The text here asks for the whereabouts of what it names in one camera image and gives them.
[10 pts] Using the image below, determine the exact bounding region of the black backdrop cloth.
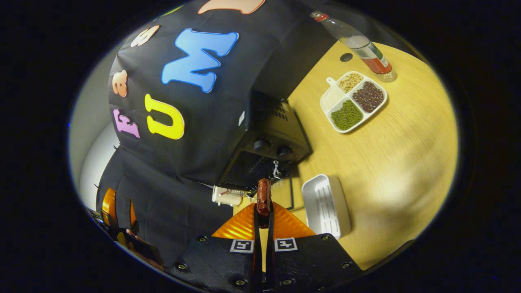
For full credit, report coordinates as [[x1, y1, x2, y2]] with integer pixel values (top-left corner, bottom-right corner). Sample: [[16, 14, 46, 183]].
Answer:
[[96, 0, 340, 269]]

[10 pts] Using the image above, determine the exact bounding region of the white divided bean tray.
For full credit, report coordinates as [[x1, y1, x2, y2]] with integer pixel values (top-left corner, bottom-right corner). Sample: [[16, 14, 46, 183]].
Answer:
[[320, 71, 388, 134]]

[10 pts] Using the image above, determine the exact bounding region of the black electric oven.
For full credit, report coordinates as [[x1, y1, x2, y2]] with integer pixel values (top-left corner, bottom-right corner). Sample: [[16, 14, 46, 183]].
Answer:
[[212, 90, 313, 210]]

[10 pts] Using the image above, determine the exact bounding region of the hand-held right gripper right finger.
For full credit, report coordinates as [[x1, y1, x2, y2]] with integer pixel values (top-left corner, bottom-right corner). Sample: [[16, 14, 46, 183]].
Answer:
[[267, 202, 363, 293]]

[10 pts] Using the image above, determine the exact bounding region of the brown meat steak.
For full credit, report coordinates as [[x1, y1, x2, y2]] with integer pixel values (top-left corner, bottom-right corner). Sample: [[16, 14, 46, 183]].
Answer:
[[256, 177, 272, 217]]

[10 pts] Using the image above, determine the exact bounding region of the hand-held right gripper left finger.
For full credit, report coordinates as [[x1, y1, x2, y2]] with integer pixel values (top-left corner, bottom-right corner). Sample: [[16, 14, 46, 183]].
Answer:
[[169, 202, 262, 293]]

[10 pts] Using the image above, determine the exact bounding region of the white toaster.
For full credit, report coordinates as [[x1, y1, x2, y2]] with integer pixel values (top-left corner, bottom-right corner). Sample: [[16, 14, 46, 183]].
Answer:
[[212, 185, 244, 207]]

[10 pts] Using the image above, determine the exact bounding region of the white rectangular dish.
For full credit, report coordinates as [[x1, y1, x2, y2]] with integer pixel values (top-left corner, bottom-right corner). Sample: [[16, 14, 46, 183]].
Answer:
[[301, 174, 352, 240]]

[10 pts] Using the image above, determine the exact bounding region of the clear bottle with red label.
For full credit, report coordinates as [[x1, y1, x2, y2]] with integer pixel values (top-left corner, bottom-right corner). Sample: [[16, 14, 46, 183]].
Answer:
[[310, 10, 398, 83]]

